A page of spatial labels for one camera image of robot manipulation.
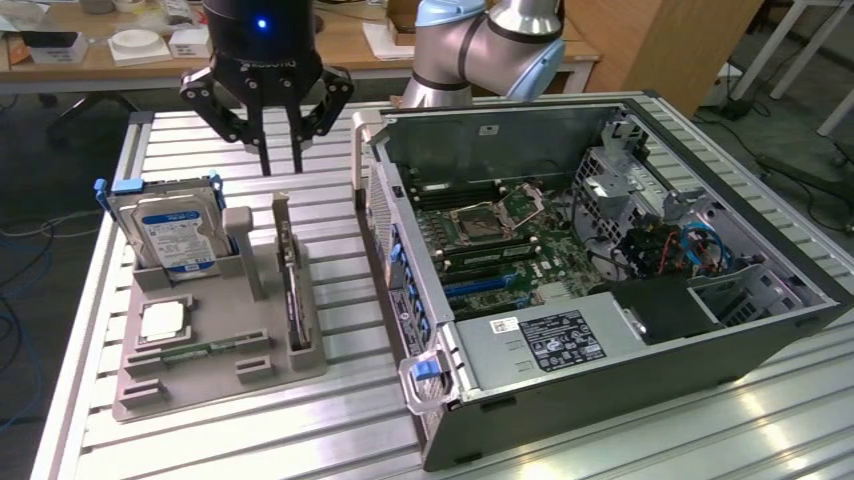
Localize CPU socket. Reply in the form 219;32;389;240
450;202;517;247

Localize brown cardboard box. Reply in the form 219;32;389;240
386;0;421;46

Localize silver perforated drive cage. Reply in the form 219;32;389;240
573;119;673;211

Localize white boxes on desk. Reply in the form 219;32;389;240
106;28;174;68

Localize hard disk with blue label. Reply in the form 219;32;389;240
130;197;223;281

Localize black plastic shroud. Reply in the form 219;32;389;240
613;277;728;347

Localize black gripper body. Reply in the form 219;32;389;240
202;0;327;110

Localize silver CPU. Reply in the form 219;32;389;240
138;301;187;343

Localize white box with black lid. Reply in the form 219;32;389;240
18;30;91;65

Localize white metal table frame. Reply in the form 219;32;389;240
726;0;854;136

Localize grey power supply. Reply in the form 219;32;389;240
453;292;650;392

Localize black floor stand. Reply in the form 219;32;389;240
757;152;854;201

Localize blue wire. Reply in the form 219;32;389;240
678;221;737;276

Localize black PC case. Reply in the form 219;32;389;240
350;97;854;471

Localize RAM slot with white latches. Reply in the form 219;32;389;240
411;179;501;199
415;187;505;207
437;239;541;263

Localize silver disk bay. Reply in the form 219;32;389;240
686;262;813;329

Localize silver socket cover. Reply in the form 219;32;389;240
497;179;550;227

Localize RAM stick with white label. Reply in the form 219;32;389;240
445;244;538;269

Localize wooden desk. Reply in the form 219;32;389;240
0;0;602;96

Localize black office chair base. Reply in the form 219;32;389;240
39;89;135;146

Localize green RAM stick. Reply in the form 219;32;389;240
158;335;247;362

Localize white paper stack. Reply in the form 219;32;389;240
363;22;419;61

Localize blue disk caddy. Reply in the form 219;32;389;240
91;169;235;271

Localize black expansion slot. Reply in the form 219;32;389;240
441;262;529;284

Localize grey parts rack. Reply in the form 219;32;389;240
110;204;329;424

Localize wooden cabinet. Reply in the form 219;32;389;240
566;0;769;116

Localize white box with label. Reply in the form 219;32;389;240
166;27;215;60

